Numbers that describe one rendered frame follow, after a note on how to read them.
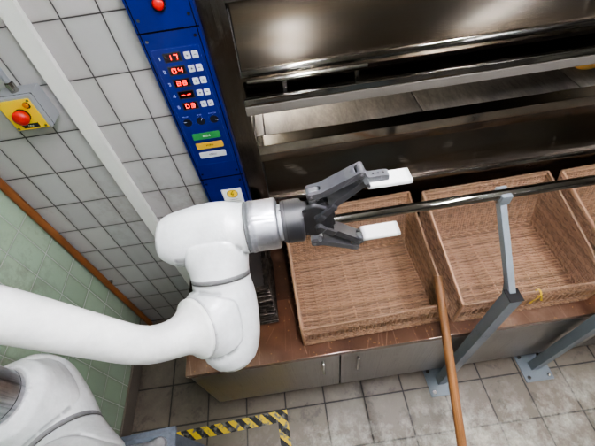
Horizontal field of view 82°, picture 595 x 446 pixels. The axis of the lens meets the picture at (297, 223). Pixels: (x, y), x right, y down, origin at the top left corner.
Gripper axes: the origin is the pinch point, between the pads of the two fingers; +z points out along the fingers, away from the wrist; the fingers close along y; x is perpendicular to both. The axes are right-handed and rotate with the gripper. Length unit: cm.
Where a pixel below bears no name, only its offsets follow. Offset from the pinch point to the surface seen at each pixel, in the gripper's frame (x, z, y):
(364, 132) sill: -60, 11, 31
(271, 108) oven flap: -46, -20, 7
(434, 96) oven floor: -75, 41, 30
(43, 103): -56, -82, 1
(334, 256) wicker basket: -49, -3, 89
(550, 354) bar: -2, 89, 126
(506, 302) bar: -2, 41, 55
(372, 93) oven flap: -45.8, 8.0, 6.8
